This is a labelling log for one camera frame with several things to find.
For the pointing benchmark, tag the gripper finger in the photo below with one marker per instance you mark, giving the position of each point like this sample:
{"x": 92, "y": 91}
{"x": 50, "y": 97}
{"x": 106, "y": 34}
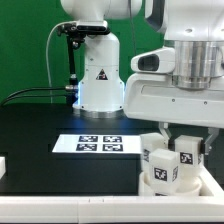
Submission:
{"x": 206, "y": 145}
{"x": 164, "y": 130}

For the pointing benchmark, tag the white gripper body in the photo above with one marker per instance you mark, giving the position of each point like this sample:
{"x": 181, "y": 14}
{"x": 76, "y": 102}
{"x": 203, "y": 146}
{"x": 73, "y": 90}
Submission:
{"x": 153, "y": 97}

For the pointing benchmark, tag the white paper marker sheet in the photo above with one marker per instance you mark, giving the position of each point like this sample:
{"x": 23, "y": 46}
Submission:
{"x": 98, "y": 144}

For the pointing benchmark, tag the white block left edge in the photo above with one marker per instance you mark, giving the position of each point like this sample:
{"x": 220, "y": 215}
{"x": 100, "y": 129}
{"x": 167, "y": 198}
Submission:
{"x": 2, "y": 167}

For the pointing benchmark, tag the white front rail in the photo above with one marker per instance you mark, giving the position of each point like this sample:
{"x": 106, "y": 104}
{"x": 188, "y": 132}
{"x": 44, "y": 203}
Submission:
{"x": 111, "y": 209}

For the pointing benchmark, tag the black camera on stand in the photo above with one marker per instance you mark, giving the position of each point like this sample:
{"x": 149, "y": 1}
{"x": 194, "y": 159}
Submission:
{"x": 75, "y": 33}

